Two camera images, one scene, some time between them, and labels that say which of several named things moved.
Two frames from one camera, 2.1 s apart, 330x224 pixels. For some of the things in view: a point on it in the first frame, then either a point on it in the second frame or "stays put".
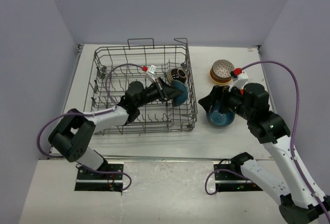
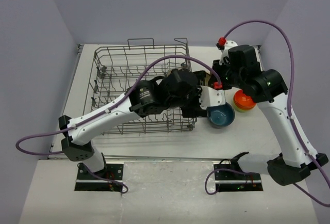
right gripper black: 220,93 to 218,67
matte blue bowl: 220,119 stays put
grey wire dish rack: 141,88 stays put
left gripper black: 165,92 to 195,110
